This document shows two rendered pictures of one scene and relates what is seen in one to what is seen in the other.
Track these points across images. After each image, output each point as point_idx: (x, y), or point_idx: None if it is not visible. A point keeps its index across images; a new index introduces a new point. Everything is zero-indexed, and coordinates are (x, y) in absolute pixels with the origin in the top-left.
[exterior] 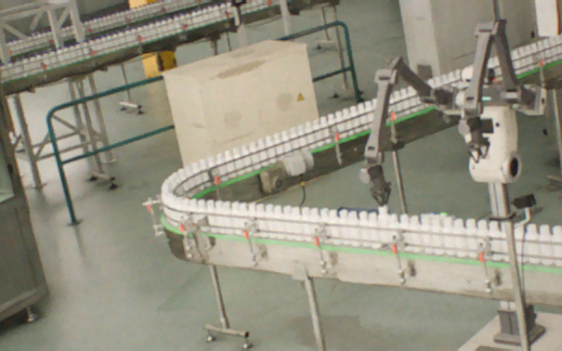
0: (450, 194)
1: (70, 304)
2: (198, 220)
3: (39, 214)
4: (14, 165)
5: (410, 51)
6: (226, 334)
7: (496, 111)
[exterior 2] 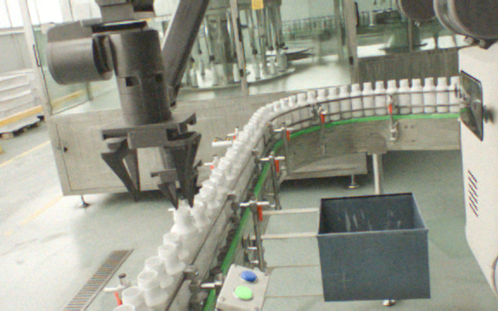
0: None
1: (386, 187)
2: (237, 136)
3: None
4: (356, 59)
5: None
6: None
7: (492, 66)
